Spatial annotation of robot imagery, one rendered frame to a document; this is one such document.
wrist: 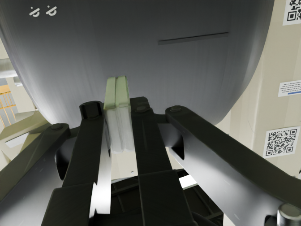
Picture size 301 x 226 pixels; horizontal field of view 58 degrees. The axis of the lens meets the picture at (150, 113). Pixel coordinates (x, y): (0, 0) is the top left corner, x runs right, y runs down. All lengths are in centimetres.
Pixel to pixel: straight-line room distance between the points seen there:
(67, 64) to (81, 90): 3
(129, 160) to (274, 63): 55
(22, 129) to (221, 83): 84
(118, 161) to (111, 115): 76
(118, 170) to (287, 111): 56
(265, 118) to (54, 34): 45
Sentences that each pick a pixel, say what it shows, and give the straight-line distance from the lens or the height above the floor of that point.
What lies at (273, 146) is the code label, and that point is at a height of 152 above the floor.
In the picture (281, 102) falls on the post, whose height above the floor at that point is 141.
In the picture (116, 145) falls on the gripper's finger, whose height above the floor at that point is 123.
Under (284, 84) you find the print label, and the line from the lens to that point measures 58.
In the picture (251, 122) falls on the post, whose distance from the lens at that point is 61.
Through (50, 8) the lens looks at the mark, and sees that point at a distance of 25.
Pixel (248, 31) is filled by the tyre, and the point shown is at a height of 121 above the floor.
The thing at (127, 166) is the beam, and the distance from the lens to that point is 92.
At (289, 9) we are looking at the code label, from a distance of 53.
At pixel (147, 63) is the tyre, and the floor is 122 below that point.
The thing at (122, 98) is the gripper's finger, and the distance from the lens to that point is 16.
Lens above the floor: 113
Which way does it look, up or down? 30 degrees up
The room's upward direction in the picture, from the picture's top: 174 degrees clockwise
